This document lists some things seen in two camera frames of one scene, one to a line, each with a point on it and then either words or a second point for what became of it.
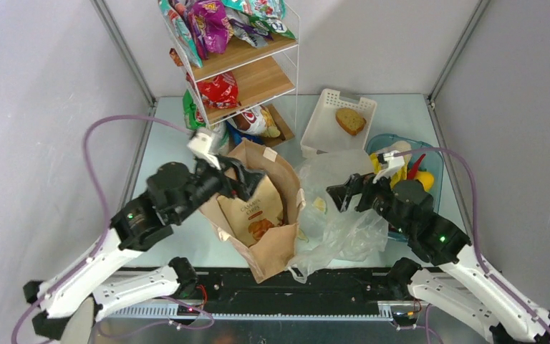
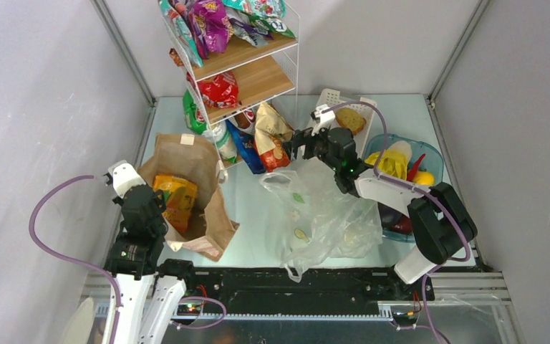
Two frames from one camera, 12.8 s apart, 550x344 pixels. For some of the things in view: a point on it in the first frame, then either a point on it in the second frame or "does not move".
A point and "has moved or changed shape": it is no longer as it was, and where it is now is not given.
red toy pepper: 414,170 does not move
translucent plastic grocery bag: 328,234 has moved or changed shape
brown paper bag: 274,252 → 184,173
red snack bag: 220,91 does not move
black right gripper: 341,193 → 300,138
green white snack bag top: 277,26 does not move
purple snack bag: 210,26 does not move
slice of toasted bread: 350,120 does not move
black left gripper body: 208,181 → 162,225
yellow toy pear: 426,178 does not move
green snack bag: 189,110 does not move
